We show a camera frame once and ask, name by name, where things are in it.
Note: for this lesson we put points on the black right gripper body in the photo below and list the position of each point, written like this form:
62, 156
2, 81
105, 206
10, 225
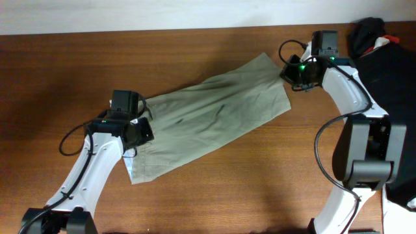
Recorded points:
299, 74

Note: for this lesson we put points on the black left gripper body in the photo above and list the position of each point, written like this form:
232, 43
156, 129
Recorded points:
142, 129

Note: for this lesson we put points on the khaki green shorts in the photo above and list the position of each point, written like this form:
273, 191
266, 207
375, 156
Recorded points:
194, 121

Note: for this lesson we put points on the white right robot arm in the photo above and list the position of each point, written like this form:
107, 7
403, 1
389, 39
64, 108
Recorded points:
369, 149

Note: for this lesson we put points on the black garment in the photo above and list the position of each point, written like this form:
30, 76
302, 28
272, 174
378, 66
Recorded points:
388, 73

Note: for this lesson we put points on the red and white garment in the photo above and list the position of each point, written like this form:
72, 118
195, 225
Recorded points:
383, 41

